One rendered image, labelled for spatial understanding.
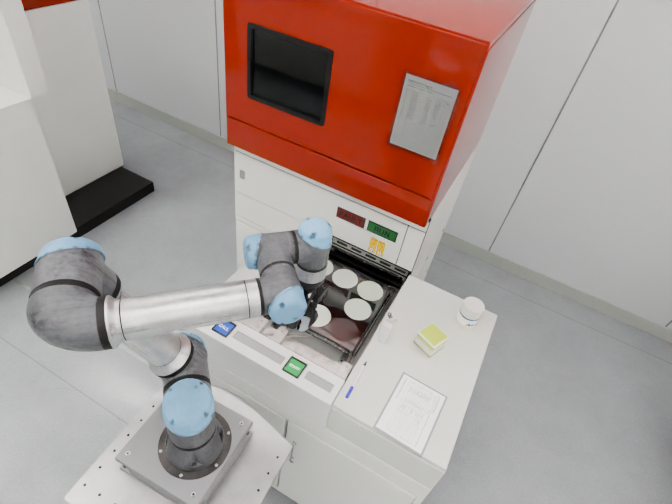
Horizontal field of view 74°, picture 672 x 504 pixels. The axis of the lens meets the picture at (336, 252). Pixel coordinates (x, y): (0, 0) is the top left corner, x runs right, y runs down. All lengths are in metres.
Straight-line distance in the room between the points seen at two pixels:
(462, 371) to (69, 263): 1.12
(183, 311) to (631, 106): 2.51
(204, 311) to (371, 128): 0.81
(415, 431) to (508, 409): 1.43
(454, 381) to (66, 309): 1.07
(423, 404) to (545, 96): 1.98
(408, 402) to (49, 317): 0.94
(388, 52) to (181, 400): 1.03
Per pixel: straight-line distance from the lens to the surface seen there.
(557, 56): 2.81
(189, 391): 1.16
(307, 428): 1.53
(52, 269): 0.94
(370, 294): 1.68
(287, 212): 1.83
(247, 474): 1.40
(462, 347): 1.56
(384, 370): 1.42
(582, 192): 3.08
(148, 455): 1.37
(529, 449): 2.67
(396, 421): 1.34
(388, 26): 1.31
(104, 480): 1.45
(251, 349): 1.41
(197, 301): 0.85
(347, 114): 1.43
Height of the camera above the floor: 2.13
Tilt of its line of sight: 43 degrees down
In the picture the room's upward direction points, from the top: 11 degrees clockwise
